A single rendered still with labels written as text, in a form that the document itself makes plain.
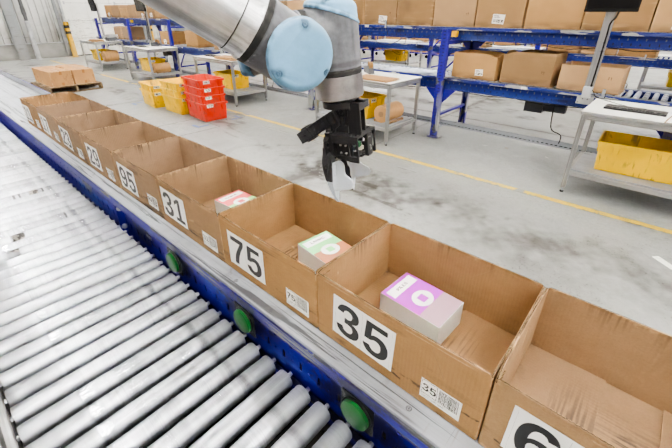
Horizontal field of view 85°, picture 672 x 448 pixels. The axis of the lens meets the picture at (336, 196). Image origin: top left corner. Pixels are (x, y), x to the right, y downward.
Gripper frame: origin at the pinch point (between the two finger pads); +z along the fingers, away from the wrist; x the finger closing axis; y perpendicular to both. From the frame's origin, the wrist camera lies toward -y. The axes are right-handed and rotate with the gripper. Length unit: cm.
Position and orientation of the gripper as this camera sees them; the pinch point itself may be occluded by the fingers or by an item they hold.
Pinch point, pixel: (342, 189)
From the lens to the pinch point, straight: 80.7
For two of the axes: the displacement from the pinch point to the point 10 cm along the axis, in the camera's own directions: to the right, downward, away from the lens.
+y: 8.3, 1.7, -5.3
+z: 1.1, 8.8, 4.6
